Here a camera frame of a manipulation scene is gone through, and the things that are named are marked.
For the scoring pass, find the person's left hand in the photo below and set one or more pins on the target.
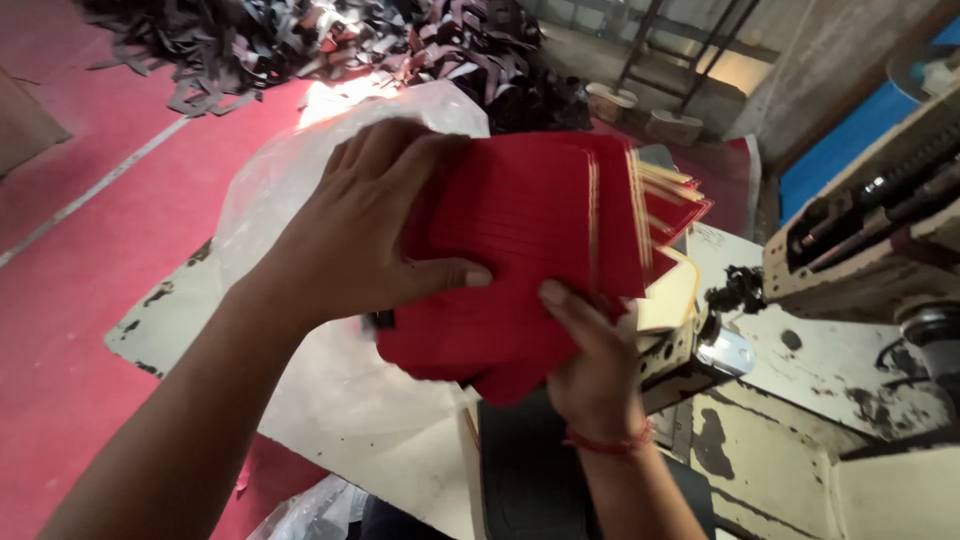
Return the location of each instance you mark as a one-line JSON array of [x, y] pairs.
[[352, 225]]

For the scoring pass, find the person's right hand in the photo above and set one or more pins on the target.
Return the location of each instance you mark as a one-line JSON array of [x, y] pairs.
[[596, 360]]

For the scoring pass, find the stack of red leather pieces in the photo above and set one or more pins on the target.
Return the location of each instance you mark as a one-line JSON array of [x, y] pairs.
[[525, 255]]

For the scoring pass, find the clear plastic bag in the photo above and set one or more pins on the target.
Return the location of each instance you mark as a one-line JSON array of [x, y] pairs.
[[330, 225]]

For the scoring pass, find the red thread wristband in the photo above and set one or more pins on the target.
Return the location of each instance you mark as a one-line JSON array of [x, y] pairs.
[[609, 442]]

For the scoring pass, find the black leather sheet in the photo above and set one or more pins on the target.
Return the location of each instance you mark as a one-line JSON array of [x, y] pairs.
[[532, 472]]

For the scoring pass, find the black scrap clump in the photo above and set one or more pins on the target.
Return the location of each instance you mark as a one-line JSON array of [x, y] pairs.
[[739, 289]]

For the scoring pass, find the heap of dark leather scraps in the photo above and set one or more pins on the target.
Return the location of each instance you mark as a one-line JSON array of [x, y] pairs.
[[337, 45]]

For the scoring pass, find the clear plastic wrap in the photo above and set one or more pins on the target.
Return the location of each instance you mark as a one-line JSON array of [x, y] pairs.
[[311, 514]]

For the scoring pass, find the beige industrial machine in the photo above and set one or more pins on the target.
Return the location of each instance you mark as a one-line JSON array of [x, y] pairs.
[[862, 240]]

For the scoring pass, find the brown cardboard sheet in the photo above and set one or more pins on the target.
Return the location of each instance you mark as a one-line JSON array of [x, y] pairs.
[[26, 120]]

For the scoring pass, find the dark metal ladder frame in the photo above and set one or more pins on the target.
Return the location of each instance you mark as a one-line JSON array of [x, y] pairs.
[[675, 45]]

